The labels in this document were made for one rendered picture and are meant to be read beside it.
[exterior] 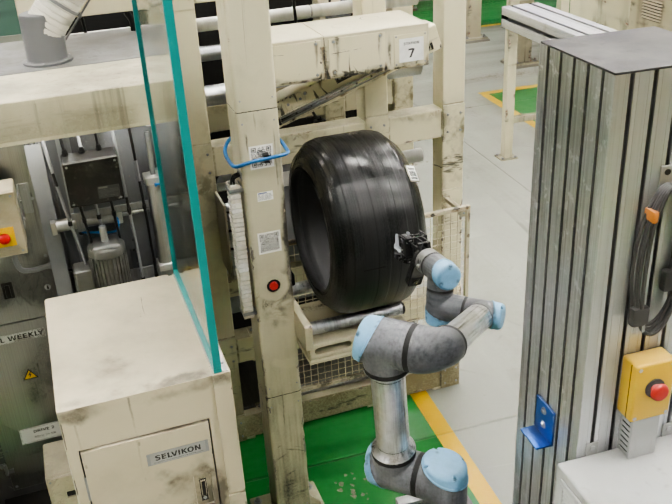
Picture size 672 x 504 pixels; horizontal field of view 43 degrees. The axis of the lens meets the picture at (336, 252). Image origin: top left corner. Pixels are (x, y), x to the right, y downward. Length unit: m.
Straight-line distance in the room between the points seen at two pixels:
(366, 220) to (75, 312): 0.88
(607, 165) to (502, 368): 2.78
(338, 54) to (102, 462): 1.51
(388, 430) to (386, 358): 0.25
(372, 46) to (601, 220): 1.52
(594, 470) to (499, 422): 2.09
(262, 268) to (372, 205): 0.43
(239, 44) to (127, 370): 0.98
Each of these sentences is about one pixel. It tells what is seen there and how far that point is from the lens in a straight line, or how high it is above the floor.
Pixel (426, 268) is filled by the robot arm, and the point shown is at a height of 1.30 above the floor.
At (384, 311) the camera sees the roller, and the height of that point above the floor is 0.91.
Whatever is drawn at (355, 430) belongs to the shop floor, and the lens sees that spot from 3.85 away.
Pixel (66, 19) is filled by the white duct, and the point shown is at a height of 1.92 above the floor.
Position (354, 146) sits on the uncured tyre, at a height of 1.48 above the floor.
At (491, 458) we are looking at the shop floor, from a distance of 3.72.
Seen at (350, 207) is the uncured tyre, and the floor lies 1.36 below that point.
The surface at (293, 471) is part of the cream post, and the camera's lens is 3.26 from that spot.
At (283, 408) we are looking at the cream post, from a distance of 3.07.
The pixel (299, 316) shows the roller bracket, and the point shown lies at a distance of 2.84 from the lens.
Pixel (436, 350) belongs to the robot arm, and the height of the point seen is 1.33.
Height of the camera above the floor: 2.43
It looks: 27 degrees down
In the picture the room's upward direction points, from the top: 3 degrees counter-clockwise
